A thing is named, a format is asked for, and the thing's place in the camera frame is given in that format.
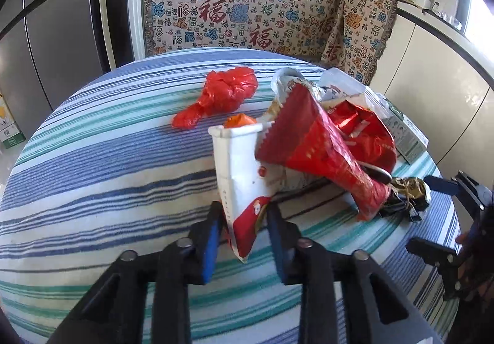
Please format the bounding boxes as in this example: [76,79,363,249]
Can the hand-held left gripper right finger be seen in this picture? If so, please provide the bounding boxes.
[266,202,444,344]

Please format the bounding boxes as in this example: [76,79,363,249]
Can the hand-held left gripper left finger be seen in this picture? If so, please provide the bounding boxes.
[46,201,224,344]

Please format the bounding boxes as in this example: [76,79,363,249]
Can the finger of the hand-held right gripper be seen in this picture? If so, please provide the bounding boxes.
[424,170,486,210]
[405,237,464,301]

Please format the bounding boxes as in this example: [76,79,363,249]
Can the black and gold wrapper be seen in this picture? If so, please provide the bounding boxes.
[380,174,432,222]

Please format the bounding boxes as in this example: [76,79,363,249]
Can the white and red carton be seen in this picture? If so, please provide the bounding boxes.
[207,124,273,263]

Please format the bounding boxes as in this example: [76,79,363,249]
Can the red foil bag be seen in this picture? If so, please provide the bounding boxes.
[326,100,398,177]

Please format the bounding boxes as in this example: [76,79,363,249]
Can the green and white box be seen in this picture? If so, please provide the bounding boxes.
[380,95,430,166]

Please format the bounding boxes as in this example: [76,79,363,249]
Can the large red snack bag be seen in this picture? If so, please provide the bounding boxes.
[255,84,392,221]

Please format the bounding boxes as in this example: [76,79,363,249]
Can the cream kitchen cabinet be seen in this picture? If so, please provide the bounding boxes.
[370,1,494,209]

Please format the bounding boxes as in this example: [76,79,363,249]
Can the orange plastic wrapper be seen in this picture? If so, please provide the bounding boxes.
[225,114,255,129]

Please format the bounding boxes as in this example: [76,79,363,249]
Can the striped tablecloth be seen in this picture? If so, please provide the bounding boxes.
[0,47,464,344]

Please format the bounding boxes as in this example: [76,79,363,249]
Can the white plastic package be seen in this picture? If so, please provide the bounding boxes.
[320,67,367,106]

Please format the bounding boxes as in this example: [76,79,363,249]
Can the red plastic bag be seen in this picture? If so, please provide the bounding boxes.
[172,67,259,130]

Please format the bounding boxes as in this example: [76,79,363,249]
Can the silver snack wrapper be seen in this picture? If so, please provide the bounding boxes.
[271,67,322,119]

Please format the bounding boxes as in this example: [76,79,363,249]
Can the printed blanket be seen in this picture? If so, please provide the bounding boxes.
[320,0,399,85]
[140,0,347,64]

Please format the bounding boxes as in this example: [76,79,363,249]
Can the white and yellow cardboard box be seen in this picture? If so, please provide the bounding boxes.
[0,93,28,151]

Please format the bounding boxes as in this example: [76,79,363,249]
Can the grey refrigerator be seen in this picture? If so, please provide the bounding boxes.
[0,0,113,138]

